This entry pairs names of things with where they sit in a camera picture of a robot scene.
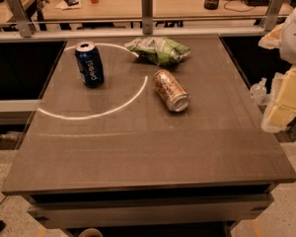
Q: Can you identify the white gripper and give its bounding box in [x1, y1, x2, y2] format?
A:
[259, 8, 296, 133]

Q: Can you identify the orange soda can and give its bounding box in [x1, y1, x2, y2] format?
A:
[153, 69, 189, 113]

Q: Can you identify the blue Pepsi can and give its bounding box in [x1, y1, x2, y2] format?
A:
[75, 41, 105, 88]

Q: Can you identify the clear sanitizer bottle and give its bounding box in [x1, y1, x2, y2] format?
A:
[250, 78, 267, 105]

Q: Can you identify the black mesh cup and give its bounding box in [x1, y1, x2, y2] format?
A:
[204, 0, 220, 10]

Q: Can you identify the green chip bag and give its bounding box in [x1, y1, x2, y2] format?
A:
[124, 37, 190, 66]

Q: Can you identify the wooden background desk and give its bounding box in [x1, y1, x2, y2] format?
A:
[43, 0, 267, 22]

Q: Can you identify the middle metal rail bracket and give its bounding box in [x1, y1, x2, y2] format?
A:
[141, 0, 153, 35]

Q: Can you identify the left metal rail bracket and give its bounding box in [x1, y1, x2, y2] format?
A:
[6, 0, 35, 38]

